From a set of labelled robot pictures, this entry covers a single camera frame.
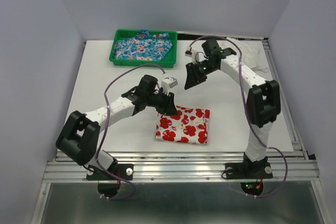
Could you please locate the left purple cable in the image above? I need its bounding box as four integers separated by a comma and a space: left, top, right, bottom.
96, 63, 169, 200

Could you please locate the blue floral skirt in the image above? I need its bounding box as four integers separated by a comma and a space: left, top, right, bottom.
111, 28, 173, 61

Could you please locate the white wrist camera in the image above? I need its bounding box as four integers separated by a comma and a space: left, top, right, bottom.
184, 47, 202, 63
161, 77, 178, 94

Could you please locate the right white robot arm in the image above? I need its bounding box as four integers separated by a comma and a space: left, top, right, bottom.
184, 36, 281, 179

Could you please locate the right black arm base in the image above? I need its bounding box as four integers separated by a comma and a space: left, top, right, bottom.
224, 161, 273, 180

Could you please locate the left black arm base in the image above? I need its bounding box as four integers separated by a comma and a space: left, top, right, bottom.
86, 163, 134, 181

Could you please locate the green plastic tray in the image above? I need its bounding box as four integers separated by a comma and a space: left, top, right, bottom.
109, 30, 177, 68

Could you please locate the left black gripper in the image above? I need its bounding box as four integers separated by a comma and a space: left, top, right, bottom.
145, 88, 178, 116

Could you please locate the aluminium rail frame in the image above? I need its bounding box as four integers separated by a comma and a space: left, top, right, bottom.
31, 31, 329, 224

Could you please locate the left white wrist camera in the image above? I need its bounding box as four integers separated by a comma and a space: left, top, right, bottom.
161, 77, 178, 94

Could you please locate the white crumpled skirt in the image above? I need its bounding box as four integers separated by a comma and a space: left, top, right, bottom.
227, 37, 269, 72

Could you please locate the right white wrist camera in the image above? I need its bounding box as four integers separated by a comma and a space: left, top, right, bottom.
184, 47, 202, 63

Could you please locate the purple cable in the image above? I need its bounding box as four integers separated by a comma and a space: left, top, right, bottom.
96, 63, 169, 200
188, 35, 288, 199

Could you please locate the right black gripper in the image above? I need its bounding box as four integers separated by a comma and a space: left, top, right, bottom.
183, 60, 217, 90

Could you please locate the red poppy white skirt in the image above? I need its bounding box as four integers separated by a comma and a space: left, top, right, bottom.
155, 106, 211, 145

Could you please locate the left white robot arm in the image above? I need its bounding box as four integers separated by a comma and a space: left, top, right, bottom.
56, 74, 178, 179

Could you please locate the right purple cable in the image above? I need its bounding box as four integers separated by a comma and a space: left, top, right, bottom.
188, 35, 288, 199

